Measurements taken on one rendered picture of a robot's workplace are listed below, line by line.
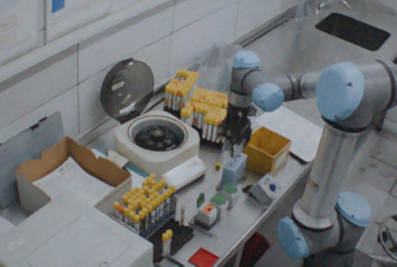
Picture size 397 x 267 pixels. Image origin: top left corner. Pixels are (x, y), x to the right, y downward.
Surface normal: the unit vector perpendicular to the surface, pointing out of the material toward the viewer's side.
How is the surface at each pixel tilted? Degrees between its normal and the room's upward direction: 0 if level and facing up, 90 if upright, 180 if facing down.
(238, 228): 0
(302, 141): 0
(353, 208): 10
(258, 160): 90
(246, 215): 0
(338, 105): 81
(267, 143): 90
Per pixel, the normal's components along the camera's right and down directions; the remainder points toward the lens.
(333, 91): -0.88, 0.02
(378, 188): 0.10, -0.82
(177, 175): 0.40, -0.55
